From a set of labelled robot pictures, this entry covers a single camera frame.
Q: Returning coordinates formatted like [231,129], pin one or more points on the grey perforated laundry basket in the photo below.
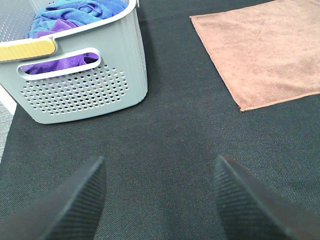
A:
[115,81]

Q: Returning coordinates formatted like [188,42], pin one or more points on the blue towel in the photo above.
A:
[67,14]

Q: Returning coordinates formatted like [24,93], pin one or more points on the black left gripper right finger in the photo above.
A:
[249,210]

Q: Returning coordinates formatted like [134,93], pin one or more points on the brown towel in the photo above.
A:
[266,54]

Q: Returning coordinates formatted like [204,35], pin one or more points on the purple towel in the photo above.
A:
[62,62]

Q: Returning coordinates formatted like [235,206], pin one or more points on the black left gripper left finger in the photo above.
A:
[72,211]

